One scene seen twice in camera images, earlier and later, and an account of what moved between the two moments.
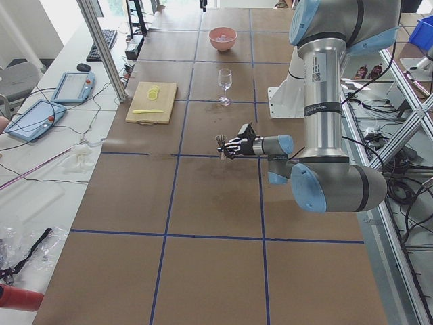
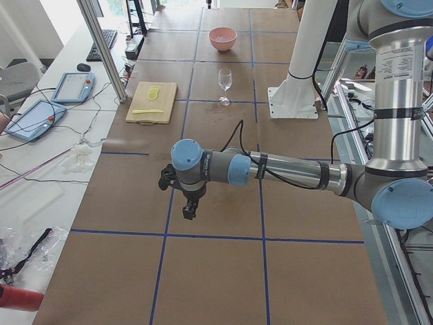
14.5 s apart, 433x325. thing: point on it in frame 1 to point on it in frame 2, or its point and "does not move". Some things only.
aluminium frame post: (103, 49) does not move
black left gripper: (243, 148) to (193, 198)
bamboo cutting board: (141, 101) does not move
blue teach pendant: (76, 87) does not move
